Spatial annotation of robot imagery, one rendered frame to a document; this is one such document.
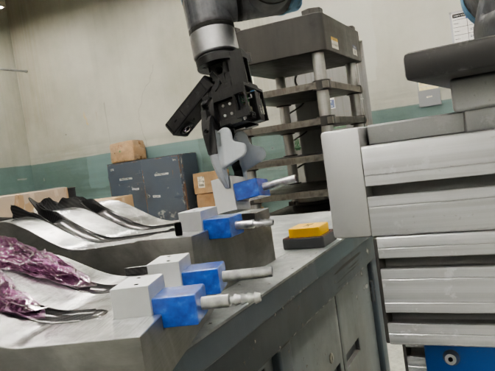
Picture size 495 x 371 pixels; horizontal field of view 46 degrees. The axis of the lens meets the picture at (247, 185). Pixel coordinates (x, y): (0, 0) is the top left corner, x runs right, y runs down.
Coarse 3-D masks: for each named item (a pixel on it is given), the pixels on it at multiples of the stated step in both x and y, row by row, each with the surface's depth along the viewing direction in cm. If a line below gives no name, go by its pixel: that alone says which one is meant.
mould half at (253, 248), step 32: (0, 224) 90; (32, 224) 90; (96, 224) 97; (160, 224) 104; (64, 256) 85; (96, 256) 82; (128, 256) 80; (192, 256) 76; (224, 256) 83; (256, 256) 93
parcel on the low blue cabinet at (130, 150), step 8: (112, 144) 816; (120, 144) 809; (128, 144) 804; (136, 144) 809; (112, 152) 816; (120, 152) 809; (128, 152) 804; (136, 152) 808; (144, 152) 825; (112, 160) 818; (120, 160) 813; (128, 160) 807
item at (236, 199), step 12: (216, 180) 91; (240, 180) 93; (252, 180) 89; (264, 180) 91; (276, 180) 89; (288, 180) 88; (216, 192) 91; (228, 192) 90; (240, 192) 89; (252, 192) 88; (264, 192) 90; (216, 204) 91; (228, 204) 90; (240, 204) 91
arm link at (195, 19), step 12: (192, 0) 92; (204, 0) 92; (216, 0) 92; (228, 0) 92; (192, 12) 92; (204, 12) 92; (216, 12) 92; (228, 12) 93; (192, 24) 93; (204, 24) 91; (228, 24) 94
